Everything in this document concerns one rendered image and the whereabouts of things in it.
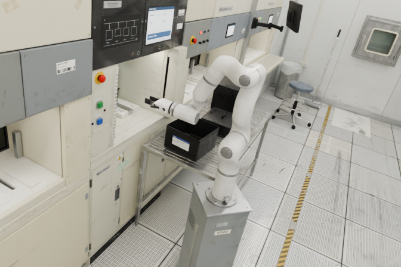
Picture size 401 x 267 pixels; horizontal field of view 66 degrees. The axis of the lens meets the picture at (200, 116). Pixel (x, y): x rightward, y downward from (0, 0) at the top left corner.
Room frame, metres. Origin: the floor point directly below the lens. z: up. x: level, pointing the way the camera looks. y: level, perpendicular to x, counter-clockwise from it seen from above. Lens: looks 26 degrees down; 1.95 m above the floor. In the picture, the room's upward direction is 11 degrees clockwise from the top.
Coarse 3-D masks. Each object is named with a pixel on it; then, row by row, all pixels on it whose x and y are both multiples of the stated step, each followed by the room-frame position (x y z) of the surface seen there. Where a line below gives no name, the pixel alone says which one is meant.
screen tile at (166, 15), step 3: (162, 12) 1.93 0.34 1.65; (165, 12) 1.96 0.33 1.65; (168, 12) 2.00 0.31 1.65; (162, 15) 1.94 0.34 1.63; (165, 15) 1.97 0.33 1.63; (168, 15) 2.00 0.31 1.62; (171, 15) 2.03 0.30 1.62; (162, 18) 1.94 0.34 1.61; (165, 18) 1.97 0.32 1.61; (171, 18) 2.04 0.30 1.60; (171, 21) 2.04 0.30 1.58; (162, 24) 1.95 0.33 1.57; (165, 24) 1.98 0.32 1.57; (168, 24) 2.01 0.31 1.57; (162, 27) 1.95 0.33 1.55; (165, 27) 1.98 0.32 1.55; (168, 27) 2.02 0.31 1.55
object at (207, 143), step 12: (180, 120) 2.01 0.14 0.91; (204, 120) 2.03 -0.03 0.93; (168, 132) 1.85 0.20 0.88; (180, 132) 1.80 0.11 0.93; (192, 132) 2.07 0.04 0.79; (204, 132) 2.02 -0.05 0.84; (216, 132) 1.94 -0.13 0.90; (168, 144) 1.84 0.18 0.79; (180, 144) 1.80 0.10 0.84; (192, 144) 1.75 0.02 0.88; (204, 144) 1.80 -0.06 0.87; (192, 156) 1.75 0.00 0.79
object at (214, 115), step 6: (216, 108) 2.44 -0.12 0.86; (210, 114) 2.30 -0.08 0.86; (216, 114) 2.32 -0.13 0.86; (222, 114) 2.34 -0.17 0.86; (228, 114) 2.36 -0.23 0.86; (210, 120) 2.19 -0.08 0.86; (216, 120) 2.21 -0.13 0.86; (222, 120) 2.23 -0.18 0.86; (228, 120) 2.25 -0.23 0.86; (222, 126) 2.15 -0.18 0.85; (228, 126) 2.15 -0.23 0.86; (222, 132) 2.14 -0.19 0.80; (228, 132) 2.13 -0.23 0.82
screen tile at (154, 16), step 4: (160, 12) 1.91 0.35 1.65; (152, 16) 1.84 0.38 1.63; (156, 16) 1.88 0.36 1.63; (152, 20) 1.84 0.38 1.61; (160, 20) 1.92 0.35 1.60; (152, 24) 1.84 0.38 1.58; (156, 24) 1.88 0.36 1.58; (160, 24) 1.92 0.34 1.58; (152, 28) 1.85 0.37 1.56; (156, 28) 1.89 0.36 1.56
